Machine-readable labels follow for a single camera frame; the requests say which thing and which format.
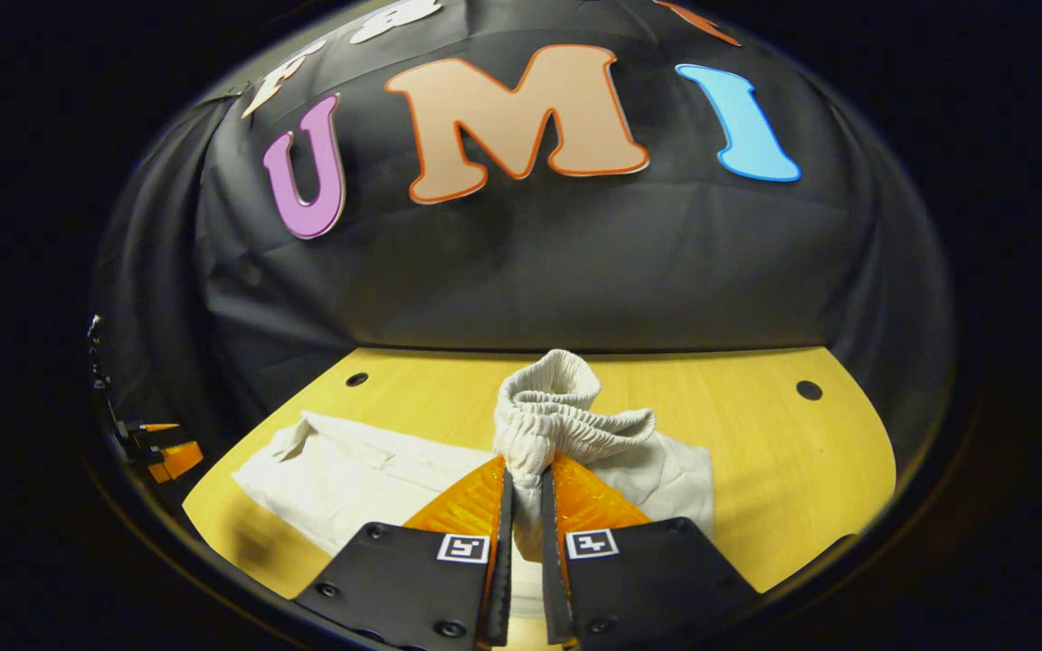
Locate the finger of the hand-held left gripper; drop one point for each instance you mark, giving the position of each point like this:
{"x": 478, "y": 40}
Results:
{"x": 177, "y": 459}
{"x": 155, "y": 428}

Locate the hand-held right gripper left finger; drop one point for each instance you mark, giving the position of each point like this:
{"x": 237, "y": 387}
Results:
{"x": 500, "y": 561}

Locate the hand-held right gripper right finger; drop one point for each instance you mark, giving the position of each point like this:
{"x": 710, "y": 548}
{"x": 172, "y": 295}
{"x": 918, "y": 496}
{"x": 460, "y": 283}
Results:
{"x": 553, "y": 561}

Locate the black backdrop cloth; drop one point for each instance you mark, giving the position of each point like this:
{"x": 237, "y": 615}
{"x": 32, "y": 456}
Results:
{"x": 530, "y": 262}

